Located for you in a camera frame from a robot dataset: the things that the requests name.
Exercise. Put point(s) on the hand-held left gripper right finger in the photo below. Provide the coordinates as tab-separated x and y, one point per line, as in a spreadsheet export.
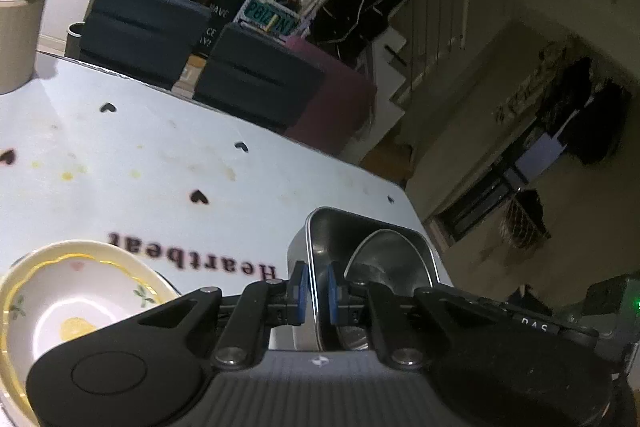
331	297

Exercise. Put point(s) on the small round steel bowl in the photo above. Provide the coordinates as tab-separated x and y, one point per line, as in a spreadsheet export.
385	257

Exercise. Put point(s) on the dark round bin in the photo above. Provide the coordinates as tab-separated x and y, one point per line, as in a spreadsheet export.
75	39

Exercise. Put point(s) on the square steel container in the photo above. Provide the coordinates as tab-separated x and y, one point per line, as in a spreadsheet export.
320	227

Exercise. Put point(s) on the beige ribbed canister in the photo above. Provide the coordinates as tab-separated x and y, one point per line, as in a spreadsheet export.
17	42

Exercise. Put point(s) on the maroon cloth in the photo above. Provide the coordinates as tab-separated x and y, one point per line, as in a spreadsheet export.
335	102

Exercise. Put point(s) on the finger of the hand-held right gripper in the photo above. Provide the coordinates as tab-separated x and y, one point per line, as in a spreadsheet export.
487	304

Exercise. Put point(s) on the white bowl with yellow rim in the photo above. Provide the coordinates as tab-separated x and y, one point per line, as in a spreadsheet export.
60	297

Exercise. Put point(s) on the dark blue chair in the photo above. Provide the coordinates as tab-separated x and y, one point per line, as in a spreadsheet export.
260	77
140	32

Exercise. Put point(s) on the teal sign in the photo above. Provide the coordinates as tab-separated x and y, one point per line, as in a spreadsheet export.
267	14

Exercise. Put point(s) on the black garment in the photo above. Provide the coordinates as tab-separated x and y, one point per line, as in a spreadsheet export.
360	12

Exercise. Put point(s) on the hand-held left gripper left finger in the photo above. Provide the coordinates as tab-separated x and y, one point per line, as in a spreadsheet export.
299	297

